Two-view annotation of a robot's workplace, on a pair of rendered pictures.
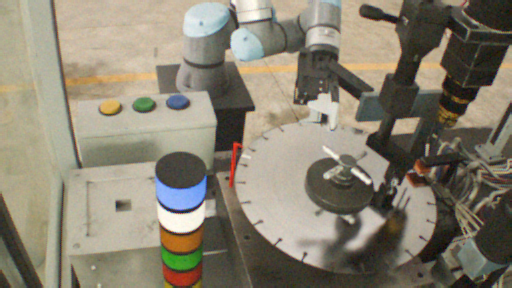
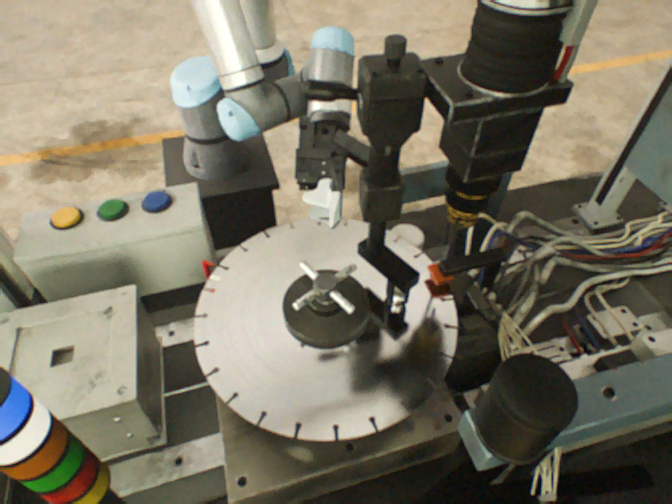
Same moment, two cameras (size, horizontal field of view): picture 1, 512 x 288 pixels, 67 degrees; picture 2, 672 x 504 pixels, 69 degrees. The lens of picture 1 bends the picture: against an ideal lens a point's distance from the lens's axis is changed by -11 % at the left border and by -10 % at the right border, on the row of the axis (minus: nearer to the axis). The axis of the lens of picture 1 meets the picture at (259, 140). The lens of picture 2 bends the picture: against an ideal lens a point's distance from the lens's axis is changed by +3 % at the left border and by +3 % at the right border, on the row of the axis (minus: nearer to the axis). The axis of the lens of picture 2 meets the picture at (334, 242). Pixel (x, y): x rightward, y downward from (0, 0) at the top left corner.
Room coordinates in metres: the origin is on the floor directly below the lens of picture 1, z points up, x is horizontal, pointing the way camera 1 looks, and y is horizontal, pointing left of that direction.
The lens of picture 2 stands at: (0.15, -0.18, 1.45)
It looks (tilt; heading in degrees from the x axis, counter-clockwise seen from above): 47 degrees down; 5
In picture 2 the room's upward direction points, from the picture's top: straight up
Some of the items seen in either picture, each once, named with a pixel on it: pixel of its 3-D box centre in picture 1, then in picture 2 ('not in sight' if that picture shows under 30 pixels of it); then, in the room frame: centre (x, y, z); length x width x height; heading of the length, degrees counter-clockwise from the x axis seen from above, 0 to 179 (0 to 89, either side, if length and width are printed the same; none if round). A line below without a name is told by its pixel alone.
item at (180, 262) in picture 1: (181, 245); (47, 456); (0.26, 0.06, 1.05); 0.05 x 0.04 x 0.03; 22
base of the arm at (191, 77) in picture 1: (203, 69); (213, 142); (1.03, 0.18, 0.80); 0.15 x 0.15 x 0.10
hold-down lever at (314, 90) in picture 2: (390, 20); (347, 100); (0.56, -0.15, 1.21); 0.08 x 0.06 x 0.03; 112
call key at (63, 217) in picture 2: (110, 108); (67, 219); (0.66, 0.31, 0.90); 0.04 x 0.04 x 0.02
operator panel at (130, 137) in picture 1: (146, 138); (128, 247); (0.67, 0.24, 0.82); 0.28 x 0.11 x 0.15; 112
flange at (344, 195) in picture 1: (341, 179); (326, 301); (0.49, -0.14, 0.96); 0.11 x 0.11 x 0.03
